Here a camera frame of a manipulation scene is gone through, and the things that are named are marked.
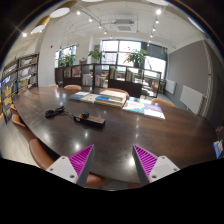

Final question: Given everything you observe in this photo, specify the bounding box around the potted plant left window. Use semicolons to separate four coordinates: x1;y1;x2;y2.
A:
59;55;77;67

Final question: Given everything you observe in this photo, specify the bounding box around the brown chair far right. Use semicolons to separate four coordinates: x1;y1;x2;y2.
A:
151;98;176;107

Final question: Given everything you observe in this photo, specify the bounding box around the brown leather chair near left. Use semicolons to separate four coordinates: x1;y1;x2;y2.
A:
29;139;109;188

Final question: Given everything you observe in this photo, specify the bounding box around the ceiling air conditioner unit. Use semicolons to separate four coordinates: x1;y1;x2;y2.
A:
113;19;136;33

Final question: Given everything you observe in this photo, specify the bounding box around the light open magazine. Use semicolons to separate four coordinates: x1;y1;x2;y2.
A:
80;94;98;103

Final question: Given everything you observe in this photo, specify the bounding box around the black power strip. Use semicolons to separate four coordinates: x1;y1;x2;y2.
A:
74;115;105;128

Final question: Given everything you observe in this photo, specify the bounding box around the brown leather chair middle left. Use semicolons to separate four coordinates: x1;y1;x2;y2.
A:
12;114;36;141

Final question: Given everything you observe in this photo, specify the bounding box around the dark low bookshelf divider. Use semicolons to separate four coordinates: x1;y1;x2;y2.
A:
55;63;161;98

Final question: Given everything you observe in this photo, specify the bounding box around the purple cover book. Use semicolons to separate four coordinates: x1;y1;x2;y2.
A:
144;104;165;120

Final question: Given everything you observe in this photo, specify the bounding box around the potted plant centre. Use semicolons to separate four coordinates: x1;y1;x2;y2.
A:
88;49;105;62

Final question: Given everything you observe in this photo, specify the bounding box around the blue cover book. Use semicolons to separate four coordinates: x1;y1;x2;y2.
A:
69;91;89;101

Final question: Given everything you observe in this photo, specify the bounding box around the stack of large books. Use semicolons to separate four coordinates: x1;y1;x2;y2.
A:
95;90;127;108

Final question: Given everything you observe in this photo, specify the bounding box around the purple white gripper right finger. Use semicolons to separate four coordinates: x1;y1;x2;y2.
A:
132;145;179;186

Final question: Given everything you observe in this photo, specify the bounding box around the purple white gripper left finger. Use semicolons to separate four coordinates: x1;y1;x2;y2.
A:
47;145;95;187

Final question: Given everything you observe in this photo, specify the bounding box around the potted plant right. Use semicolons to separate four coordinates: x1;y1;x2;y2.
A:
125;49;147;68

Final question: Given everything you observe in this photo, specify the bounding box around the brown chair far side left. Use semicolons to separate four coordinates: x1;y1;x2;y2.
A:
64;85;82;91

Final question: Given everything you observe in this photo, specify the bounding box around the white wall radiator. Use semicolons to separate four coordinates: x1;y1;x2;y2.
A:
180;86;203;114

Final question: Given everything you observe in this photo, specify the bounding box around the black coiled charger cable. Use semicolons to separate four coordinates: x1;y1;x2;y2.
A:
44;105;76;120

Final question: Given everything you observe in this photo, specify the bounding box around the small white radiator far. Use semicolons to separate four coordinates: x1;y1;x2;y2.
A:
165;80;176;94

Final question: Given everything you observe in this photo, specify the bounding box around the potted plant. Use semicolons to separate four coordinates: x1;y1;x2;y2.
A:
88;49;105;62
125;49;147;68

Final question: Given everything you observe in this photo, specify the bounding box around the dark oval wooden table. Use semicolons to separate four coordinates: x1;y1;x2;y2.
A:
13;87;216;183

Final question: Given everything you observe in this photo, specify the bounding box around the brown leather chair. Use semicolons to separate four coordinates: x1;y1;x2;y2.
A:
10;104;18;115
29;139;109;188
12;114;36;141

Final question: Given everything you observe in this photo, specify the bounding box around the tall left wall bookshelf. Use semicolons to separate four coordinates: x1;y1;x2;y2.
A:
0;53;39;123

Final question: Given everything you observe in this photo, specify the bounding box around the brown chair far side middle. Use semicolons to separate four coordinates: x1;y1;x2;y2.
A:
105;88;129;97

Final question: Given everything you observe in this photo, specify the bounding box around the colourful picture book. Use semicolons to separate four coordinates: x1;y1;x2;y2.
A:
123;100;144;114

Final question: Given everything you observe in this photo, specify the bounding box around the black charger plug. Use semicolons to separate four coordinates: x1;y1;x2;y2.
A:
82;112;89;118

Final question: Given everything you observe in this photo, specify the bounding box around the brown leather chair far left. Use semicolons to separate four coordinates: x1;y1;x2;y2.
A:
10;104;18;115

